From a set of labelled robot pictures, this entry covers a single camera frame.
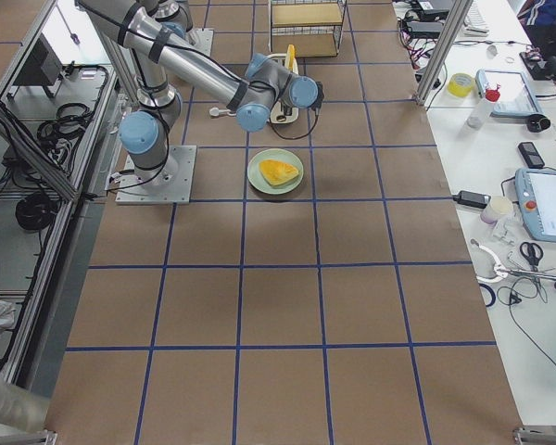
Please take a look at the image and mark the white two-slot toaster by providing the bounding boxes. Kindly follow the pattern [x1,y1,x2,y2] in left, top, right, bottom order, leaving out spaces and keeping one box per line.
[268,53,299,125]

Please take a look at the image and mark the light green plate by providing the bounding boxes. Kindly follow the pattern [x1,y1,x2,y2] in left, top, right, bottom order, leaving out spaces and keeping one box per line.
[247,148,304,195]

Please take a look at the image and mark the toast bread slice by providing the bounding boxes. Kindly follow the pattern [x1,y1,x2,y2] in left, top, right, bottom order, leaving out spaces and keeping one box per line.
[284,44,296,71]

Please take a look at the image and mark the black power adapter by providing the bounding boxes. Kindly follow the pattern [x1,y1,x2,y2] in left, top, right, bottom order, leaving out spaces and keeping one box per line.
[452,190,490,209]

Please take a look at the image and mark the white paper cup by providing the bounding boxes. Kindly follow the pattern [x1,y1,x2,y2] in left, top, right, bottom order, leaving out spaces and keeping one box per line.
[480,196,513,224]

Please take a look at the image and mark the clear bottle red cap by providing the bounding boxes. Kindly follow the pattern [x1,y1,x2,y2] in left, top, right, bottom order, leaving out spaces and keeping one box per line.
[466,86,500,130]

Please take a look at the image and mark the yellow tape roll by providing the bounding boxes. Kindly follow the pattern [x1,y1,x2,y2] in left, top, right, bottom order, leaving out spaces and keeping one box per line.
[447,72,475,97]

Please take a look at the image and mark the black scissors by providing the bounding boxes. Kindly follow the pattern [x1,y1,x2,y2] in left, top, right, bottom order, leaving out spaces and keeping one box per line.
[519,241,544,272]

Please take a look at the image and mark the blue teach pendant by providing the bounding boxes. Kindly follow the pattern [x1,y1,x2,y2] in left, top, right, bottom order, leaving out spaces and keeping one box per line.
[515,168,556,243]
[475,69,542,118]

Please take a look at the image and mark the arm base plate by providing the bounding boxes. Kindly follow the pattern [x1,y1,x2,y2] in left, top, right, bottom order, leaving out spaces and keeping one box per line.
[185,28,214,57]
[113,146,197,205]

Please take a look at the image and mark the wire and wood storage basket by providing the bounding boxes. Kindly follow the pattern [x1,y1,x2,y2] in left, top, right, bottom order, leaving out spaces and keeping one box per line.
[267,0,348,59]

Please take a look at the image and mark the aluminium frame post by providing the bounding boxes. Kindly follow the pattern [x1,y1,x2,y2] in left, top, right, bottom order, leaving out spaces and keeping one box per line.
[414,0,473,106]

